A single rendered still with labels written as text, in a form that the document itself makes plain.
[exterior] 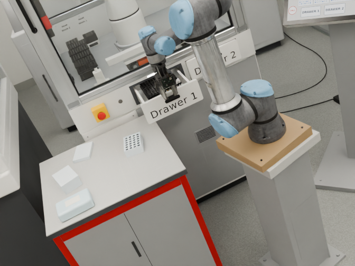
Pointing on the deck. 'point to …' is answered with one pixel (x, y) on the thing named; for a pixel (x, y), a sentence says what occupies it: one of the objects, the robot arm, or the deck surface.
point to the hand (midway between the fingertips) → (170, 97)
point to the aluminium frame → (237, 22)
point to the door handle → (26, 17)
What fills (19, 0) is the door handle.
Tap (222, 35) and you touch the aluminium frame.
